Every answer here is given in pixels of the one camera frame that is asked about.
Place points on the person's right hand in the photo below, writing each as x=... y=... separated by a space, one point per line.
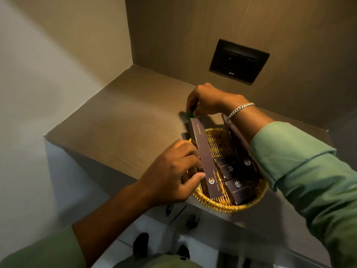
x=213 y=99

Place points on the person's left hand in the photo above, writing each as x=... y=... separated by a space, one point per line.
x=164 y=175

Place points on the person's right fingers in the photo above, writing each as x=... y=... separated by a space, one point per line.
x=195 y=104

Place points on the person's left middle finger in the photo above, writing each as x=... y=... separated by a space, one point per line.
x=189 y=153

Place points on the person's left thumb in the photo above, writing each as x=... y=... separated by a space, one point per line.
x=195 y=183

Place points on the small green item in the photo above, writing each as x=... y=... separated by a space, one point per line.
x=189 y=115

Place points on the long brown box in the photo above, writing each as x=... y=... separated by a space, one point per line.
x=206 y=156
x=241 y=147

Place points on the person's right forearm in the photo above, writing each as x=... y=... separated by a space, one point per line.
x=292 y=170

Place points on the person's left forearm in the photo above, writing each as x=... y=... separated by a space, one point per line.
x=111 y=217

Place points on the yellow wicker basket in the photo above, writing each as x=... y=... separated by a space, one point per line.
x=220 y=203

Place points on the small brown box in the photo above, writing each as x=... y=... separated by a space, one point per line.
x=238 y=189
x=227 y=166

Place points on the dark hook under shelf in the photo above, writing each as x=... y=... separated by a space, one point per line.
x=192 y=221

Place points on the long brown box, flap end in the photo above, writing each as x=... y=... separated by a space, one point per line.
x=241 y=147

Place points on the black shoe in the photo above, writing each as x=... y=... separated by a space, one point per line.
x=140 y=245
x=184 y=252

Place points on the green trousers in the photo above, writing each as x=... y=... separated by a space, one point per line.
x=159 y=262

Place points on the black wall socket panel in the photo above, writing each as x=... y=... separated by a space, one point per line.
x=238 y=61

